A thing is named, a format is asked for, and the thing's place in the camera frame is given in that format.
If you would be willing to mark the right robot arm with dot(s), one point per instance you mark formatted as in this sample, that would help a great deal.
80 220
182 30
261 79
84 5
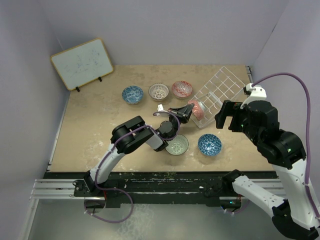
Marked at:
293 216

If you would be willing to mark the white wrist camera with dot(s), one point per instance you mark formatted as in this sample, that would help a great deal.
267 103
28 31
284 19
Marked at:
254 93
160 108

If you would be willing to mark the aluminium extrusion rail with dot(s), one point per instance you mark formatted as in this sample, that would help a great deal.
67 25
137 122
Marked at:
53 189

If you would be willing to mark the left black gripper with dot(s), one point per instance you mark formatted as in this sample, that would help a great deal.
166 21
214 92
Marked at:
183 112

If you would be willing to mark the light blue patterned bowl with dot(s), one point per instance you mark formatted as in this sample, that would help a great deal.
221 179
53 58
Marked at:
132 94

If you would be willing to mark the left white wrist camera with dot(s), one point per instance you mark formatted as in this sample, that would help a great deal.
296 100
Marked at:
160 108

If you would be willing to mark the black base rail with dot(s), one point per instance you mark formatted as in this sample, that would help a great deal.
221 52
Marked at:
163 188

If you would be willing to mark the white black-spoked bowl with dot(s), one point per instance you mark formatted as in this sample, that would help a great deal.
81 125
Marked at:
158 91

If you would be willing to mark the dark blue triangle bowl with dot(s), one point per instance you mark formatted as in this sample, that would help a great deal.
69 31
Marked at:
209 145

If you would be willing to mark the white dry-erase board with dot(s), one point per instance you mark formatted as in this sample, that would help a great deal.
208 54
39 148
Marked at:
82 64

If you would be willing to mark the black floral bowl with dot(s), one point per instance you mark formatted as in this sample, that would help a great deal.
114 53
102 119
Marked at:
198 109

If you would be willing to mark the red patterned bowl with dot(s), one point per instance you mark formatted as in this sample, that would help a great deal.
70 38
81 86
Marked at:
182 89

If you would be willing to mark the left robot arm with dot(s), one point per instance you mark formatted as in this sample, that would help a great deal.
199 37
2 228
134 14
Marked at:
130 135

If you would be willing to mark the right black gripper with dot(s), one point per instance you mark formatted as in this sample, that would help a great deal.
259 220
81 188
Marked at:
227 108

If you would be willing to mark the white wire dish rack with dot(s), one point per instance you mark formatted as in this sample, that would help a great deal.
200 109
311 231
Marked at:
226 84

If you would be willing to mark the white green-spoked bowl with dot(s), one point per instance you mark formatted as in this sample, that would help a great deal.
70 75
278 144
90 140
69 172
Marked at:
178 146

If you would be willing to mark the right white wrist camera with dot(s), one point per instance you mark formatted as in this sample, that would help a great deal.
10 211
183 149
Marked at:
254 93

